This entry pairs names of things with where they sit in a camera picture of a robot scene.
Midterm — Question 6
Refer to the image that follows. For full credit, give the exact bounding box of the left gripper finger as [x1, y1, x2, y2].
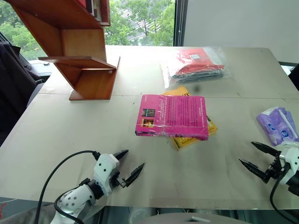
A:
[113, 149, 129, 161]
[123, 162, 146, 188]

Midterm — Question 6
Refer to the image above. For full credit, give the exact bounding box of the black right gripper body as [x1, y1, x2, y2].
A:
[262, 151, 291, 184]

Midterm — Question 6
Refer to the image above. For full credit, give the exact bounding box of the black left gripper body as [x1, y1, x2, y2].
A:
[109, 171, 128, 189]

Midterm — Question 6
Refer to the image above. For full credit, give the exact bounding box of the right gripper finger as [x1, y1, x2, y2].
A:
[250, 141, 281, 160]
[238, 158, 270, 180]

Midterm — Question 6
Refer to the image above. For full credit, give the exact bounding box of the yellow paperback book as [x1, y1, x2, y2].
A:
[161, 86, 219, 152]

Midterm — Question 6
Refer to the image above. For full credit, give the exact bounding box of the pink paperback book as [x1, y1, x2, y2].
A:
[135, 94, 209, 141]

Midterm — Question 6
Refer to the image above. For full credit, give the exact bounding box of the brown wooden bookshelf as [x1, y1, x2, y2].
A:
[4, 0, 121, 102]

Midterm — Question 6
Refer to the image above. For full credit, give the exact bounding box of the purple tissue pack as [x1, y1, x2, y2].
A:
[256, 106, 299, 147]

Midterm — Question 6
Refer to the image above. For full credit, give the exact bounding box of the dark object beside table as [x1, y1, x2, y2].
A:
[288, 66, 299, 91]

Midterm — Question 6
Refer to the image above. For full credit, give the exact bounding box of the clear plastic bag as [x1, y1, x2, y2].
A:
[159, 46, 232, 90]

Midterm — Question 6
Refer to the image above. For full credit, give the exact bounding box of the red folded garment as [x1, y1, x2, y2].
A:
[171, 48, 225, 83]

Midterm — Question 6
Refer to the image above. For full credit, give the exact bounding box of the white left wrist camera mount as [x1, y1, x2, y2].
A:
[93, 153, 121, 197]

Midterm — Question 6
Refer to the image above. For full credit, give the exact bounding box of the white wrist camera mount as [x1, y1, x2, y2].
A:
[93, 153, 121, 197]
[278, 144, 299, 185]

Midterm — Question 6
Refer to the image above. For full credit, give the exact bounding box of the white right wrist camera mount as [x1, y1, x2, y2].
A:
[278, 144, 299, 185]

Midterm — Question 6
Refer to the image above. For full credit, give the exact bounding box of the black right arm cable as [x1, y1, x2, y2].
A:
[269, 163, 299, 224]

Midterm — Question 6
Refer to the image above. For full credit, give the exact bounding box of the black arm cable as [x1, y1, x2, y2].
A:
[269, 163, 299, 224]
[34, 150, 101, 224]

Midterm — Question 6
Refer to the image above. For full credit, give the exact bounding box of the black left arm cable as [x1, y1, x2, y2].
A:
[34, 150, 101, 224]

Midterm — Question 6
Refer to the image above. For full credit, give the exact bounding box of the black window frame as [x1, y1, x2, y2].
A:
[173, 0, 189, 48]

